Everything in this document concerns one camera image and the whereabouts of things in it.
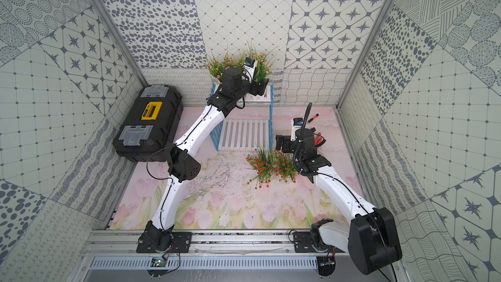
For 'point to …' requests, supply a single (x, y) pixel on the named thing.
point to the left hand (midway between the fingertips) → (267, 75)
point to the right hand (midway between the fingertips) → (287, 138)
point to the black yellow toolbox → (150, 125)
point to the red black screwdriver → (314, 117)
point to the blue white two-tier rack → (246, 134)
